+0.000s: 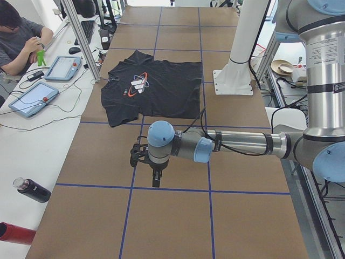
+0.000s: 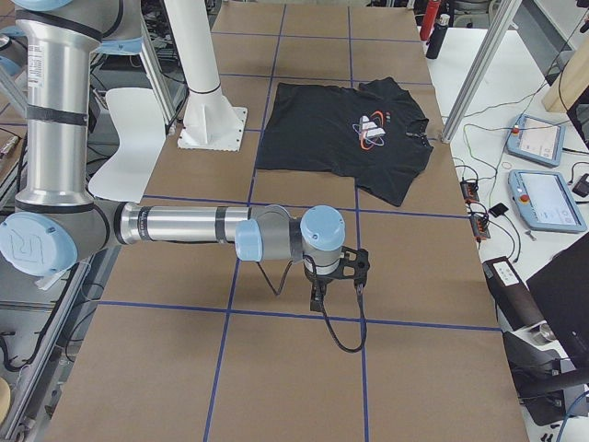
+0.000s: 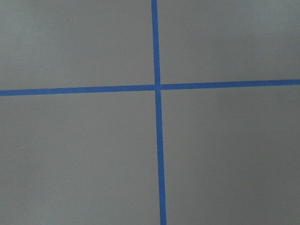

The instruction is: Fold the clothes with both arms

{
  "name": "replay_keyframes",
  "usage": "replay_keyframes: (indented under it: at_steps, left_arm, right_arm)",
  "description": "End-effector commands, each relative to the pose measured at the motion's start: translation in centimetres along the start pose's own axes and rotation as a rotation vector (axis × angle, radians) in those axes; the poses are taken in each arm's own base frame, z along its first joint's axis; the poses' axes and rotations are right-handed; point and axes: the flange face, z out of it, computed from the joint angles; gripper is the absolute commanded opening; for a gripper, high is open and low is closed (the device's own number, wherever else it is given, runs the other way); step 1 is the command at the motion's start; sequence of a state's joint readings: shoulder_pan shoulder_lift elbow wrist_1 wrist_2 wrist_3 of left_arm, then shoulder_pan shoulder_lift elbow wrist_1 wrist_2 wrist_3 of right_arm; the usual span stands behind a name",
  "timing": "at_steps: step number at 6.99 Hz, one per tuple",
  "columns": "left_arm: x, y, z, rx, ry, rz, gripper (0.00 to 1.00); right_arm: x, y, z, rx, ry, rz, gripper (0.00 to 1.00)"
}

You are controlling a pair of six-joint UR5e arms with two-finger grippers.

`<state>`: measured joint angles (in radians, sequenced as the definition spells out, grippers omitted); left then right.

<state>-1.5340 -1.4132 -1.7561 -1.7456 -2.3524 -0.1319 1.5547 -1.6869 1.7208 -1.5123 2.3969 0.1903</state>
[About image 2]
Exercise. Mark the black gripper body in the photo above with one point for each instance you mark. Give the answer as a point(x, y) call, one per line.
point(323, 280)

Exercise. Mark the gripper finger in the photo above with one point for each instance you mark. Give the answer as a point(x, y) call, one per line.
point(315, 303)

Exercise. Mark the black graphic t-shirt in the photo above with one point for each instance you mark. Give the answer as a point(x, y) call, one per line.
point(375, 134)

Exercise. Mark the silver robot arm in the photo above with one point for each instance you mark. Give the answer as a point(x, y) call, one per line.
point(57, 223)

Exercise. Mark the orange electronics board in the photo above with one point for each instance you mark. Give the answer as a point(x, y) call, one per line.
point(470, 191)
point(479, 224)

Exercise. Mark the black box with label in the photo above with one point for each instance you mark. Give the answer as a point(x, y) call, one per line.
point(510, 292)

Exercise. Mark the small black square pad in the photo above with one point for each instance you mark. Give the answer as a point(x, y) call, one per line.
point(498, 209)

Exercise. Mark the near blue teach pendant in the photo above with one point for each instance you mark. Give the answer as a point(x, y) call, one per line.
point(545, 202)

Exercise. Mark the blue teach pendant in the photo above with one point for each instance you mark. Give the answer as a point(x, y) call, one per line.
point(536, 140)
point(545, 202)

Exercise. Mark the black monitor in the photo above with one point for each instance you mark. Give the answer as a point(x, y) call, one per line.
point(560, 290)

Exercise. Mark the white plastic chair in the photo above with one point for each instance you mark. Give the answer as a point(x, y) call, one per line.
point(140, 125)

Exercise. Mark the far blue teach pendant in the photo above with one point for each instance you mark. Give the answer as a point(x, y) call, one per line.
point(536, 140)

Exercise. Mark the black water bottle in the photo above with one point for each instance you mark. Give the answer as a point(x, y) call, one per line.
point(437, 37)

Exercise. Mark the red cylinder bottle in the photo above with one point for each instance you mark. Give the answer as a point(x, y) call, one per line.
point(428, 19)

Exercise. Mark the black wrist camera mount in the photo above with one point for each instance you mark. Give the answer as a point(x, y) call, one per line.
point(353, 265)

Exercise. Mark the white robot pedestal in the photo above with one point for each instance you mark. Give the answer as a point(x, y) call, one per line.
point(209, 121)

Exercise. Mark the aluminium frame post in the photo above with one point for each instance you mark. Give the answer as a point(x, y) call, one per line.
point(488, 48)

